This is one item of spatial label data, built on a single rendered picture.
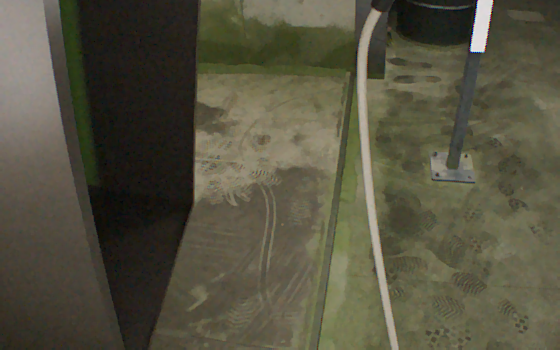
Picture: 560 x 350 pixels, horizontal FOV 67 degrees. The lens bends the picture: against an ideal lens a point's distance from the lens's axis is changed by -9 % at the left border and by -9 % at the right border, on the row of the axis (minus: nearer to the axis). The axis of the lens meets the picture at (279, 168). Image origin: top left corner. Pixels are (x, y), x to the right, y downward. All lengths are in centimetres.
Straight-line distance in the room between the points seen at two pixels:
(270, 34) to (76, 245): 230
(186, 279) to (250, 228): 33
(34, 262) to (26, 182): 16
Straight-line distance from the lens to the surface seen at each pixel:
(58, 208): 56
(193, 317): 161
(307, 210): 187
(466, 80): 192
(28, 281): 72
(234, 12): 277
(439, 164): 219
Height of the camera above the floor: 137
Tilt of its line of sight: 40 degrees down
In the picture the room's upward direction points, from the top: 5 degrees counter-clockwise
